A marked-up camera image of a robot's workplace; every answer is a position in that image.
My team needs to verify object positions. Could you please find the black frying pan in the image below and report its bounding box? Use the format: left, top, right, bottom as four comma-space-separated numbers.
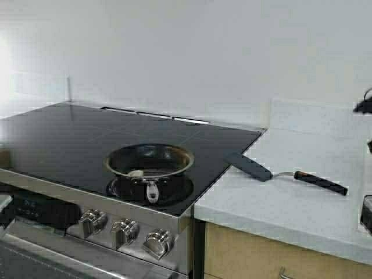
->
103, 144, 195, 205

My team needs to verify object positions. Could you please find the right chrome stove knob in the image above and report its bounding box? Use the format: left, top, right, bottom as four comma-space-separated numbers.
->
142, 228, 174, 260

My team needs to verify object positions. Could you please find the left chrome stove knob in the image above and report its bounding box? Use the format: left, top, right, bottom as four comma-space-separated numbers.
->
78, 209, 108, 239

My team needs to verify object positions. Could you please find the middle chrome stove knob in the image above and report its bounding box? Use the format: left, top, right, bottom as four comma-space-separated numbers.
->
110, 219, 140, 250

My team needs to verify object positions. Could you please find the wooden cabinet drawer front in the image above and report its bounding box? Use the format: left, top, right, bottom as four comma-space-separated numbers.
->
204, 223, 371, 278

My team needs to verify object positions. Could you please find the black spatula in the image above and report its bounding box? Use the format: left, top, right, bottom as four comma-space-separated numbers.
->
224, 153, 348, 196

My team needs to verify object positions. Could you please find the black object at right edge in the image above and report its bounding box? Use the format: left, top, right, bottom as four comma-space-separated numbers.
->
360, 195, 372, 233

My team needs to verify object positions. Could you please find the oven door handle bar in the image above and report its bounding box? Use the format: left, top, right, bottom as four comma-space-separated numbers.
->
1, 231, 182, 278

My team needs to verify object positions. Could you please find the stainless steel stove range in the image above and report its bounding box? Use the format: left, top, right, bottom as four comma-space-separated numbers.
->
1, 103, 263, 278

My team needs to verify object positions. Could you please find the chrome stove knob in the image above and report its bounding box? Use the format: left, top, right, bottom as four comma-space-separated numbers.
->
110, 219, 140, 250
142, 228, 174, 260
78, 209, 108, 239

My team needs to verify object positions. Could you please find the metal drawer handle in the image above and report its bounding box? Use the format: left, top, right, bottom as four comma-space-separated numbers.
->
278, 266, 320, 279

